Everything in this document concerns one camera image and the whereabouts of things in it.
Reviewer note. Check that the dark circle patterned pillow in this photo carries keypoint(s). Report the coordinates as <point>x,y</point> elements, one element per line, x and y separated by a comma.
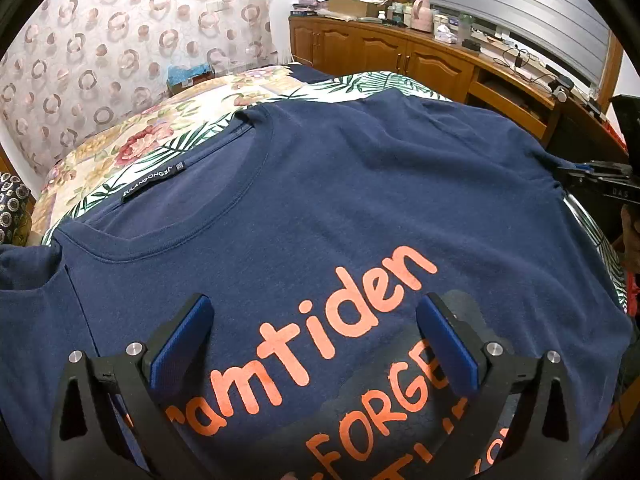
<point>12,210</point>

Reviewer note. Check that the tissue pack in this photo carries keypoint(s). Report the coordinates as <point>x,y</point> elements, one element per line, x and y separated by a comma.
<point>445,34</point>

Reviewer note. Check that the person's right hand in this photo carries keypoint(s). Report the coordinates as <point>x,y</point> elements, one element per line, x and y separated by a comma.
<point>632,225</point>

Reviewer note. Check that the circle patterned sheer curtain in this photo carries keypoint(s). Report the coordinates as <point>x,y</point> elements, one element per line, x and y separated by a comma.
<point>100,35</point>

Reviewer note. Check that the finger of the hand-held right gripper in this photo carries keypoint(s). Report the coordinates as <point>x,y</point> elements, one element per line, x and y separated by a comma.
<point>585,170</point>

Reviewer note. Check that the cardboard box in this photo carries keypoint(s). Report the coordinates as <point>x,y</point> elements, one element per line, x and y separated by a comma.
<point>350,7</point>

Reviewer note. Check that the green leaf print blanket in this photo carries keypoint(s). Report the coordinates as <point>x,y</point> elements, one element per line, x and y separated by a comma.
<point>150,160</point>

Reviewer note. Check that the floral bedspread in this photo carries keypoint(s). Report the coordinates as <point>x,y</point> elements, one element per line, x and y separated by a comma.
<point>100,145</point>

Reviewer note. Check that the wooden cabinet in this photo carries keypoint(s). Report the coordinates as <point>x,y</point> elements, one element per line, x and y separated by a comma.
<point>380,50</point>

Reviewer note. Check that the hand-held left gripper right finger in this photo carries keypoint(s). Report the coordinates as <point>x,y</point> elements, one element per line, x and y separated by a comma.
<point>447,345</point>

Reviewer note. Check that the blue tissue box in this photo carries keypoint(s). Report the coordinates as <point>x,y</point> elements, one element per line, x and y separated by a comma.
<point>190,76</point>

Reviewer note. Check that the navy printed t-shirt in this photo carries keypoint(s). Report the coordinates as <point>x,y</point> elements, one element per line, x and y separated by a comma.
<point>350,185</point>

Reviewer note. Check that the pink kettle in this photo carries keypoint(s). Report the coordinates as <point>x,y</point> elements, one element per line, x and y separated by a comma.
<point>421,12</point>

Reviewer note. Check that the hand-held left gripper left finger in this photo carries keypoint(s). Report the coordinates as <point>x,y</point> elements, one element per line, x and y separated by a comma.
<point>182,340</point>

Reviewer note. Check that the black power adapter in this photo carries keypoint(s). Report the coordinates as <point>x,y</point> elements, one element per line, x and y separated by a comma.
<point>520,59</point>

